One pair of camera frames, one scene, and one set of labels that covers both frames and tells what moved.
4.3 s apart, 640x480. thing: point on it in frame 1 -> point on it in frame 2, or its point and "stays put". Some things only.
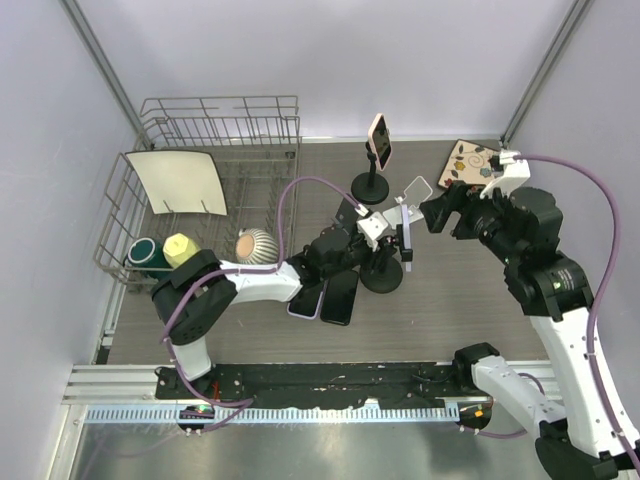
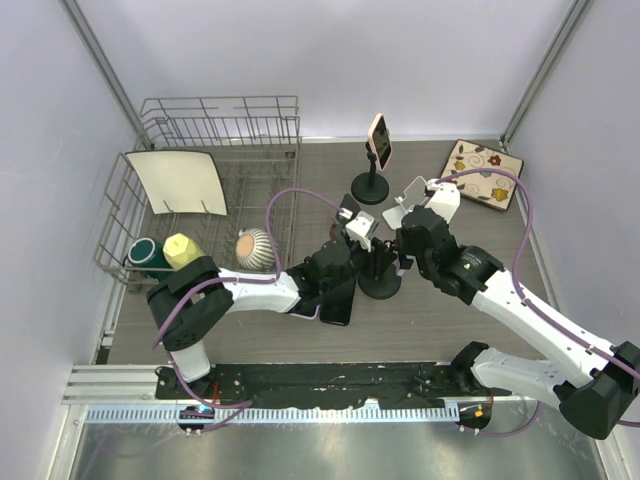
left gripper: (377, 256) stays put
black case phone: (339, 296) stays put
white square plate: (180, 181) stays put
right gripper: (436, 210) -> (405, 247)
